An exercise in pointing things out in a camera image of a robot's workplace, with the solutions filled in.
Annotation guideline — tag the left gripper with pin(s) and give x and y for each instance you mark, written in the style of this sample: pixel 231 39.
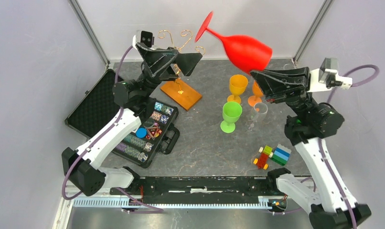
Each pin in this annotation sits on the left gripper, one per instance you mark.
pixel 156 60

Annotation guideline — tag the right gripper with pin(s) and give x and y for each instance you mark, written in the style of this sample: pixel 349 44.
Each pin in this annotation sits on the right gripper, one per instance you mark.
pixel 279 84

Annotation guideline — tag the orange wine glass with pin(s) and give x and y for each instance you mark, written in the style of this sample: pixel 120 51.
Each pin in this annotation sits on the orange wine glass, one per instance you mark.
pixel 257 95

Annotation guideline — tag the yellow wine glass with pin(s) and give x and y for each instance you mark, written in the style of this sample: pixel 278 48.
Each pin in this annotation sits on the yellow wine glass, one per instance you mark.
pixel 237 86

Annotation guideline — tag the red wine glass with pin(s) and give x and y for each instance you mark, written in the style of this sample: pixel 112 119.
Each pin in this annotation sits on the red wine glass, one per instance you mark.
pixel 244 52

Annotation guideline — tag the green wine glass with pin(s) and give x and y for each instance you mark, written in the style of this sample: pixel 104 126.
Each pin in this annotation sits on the green wine glass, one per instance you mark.
pixel 231 113

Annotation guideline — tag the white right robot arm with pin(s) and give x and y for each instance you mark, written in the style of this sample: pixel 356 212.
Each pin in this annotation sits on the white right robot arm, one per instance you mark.
pixel 333 206

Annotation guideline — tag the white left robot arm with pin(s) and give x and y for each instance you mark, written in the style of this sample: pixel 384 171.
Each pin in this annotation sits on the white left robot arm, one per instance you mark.
pixel 81 166

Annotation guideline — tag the blue white toy block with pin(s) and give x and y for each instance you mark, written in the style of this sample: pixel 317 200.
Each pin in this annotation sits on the blue white toy block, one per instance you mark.
pixel 281 155

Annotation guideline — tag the black poker chip case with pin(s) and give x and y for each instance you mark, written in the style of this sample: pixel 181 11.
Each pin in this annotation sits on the black poker chip case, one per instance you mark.
pixel 98 108

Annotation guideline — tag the red toy brick car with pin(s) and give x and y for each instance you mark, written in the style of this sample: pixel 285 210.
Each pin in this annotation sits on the red toy brick car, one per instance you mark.
pixel 265 154

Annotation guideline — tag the gold wire glass rack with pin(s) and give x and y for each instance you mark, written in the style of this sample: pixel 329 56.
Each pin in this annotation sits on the gold wire glass rack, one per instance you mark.
pixel 179 91

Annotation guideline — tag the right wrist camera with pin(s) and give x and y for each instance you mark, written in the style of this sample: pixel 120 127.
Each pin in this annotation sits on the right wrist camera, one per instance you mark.
pixel 327 77

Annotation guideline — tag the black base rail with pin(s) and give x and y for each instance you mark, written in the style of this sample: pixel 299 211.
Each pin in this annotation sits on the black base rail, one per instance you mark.
pixel 207 191

